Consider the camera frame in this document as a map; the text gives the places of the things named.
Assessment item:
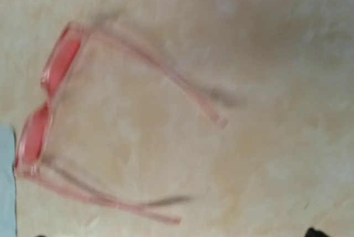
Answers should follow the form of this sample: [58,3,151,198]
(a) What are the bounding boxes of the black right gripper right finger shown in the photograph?
[305,227,354,237]

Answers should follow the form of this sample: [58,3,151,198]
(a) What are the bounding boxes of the square light blue cloth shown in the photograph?
[0,125,17,237]

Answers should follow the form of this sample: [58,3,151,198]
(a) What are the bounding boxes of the red lens pink sunglasses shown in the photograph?
[15,22,228,225]

